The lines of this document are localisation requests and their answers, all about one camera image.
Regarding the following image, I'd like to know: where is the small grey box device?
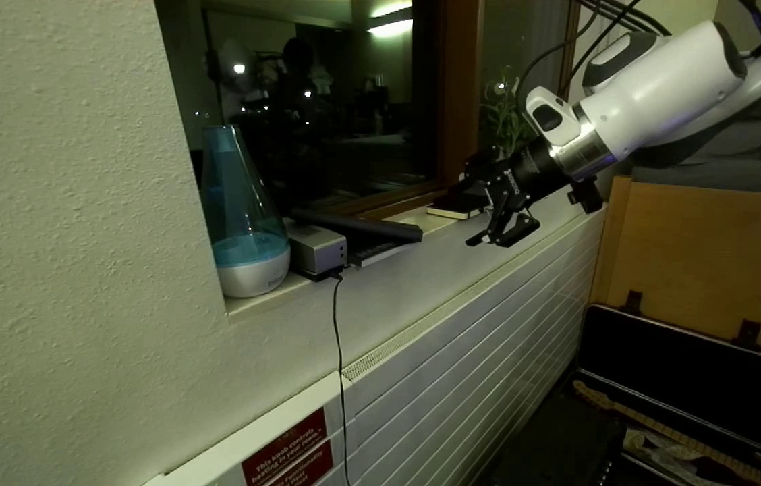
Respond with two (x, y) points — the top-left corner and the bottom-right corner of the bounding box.
(282, 223), (351, 280)

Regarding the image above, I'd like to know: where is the light wooden guitar neck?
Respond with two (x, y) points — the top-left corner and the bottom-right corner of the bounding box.
(570, 376), (761, 486)

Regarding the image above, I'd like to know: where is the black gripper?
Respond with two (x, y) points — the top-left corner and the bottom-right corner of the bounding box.
(463, 140), (572, 248)

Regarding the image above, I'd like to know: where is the blue flask-shaped humidifier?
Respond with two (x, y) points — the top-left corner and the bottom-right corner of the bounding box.
(188, 111), (294, 303)

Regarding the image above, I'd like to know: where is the brown wooden window frame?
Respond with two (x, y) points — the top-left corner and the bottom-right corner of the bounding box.
(289, 0), (490, 223)

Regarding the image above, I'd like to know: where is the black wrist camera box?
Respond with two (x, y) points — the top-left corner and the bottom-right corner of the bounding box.
(567, 172), (607, 217)

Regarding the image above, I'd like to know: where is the thin black cable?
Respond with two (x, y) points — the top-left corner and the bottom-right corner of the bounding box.
(330, 267), (357, 486)

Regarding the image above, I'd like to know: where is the bamboo plant in square pot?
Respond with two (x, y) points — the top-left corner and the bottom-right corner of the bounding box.
(478, 75), (532, 171)

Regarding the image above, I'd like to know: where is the red warning sticker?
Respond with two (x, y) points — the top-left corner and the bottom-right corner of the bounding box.
(240, 404), (338, 486)

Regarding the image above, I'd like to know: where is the large wooden panel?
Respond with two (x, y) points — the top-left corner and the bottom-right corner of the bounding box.
(589, 172), (761, 358)

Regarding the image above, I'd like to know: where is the white slatted radiator cover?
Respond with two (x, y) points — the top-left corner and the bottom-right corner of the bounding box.
(145, 200), (612, 486)

